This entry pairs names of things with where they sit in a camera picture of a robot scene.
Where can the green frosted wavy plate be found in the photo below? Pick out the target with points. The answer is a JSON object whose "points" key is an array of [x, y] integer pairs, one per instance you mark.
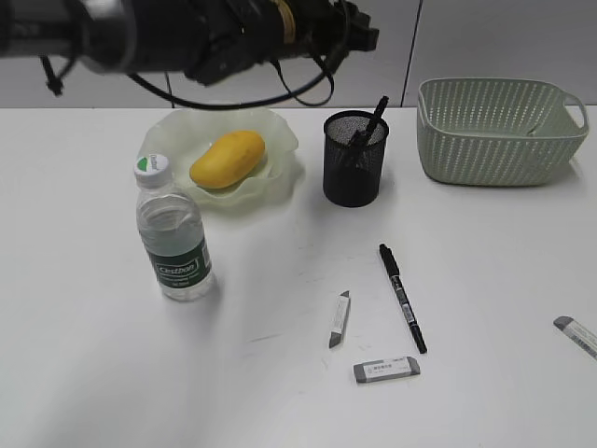
{"points": [[185, 135]]}

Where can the grey white eraser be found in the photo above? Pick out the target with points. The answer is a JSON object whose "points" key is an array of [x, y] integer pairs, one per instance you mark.
{"points": [[577, 333], [340, 319], [386, 369]]}

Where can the black mesh pen holder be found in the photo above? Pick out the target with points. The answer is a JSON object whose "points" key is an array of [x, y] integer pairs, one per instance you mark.
{"points": [[352, 177]]}

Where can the waste paper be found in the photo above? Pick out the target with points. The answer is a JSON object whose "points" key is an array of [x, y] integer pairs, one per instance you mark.
{"points": [[536, 130]]}

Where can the yellow mango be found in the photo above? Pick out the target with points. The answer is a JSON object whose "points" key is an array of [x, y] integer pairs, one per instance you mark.
{"points": [[228, 160]]}

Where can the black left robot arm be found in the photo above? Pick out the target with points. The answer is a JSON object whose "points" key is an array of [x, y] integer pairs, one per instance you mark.
{"points": [[207, 41]]}

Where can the green plastic woven basket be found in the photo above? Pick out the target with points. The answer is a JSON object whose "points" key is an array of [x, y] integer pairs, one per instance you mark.
{"points": [[471, 131]]}

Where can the black marker pen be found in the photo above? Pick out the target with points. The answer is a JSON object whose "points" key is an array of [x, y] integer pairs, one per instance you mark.
{"points": [[394, 276], [359, 141]]}

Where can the clear water bottle green label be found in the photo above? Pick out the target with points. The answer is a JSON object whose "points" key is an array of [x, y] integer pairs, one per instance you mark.
{"points": [[170, 226]]}

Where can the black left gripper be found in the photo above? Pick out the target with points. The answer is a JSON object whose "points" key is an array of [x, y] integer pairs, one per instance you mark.
{"points": [[323, 27]]}

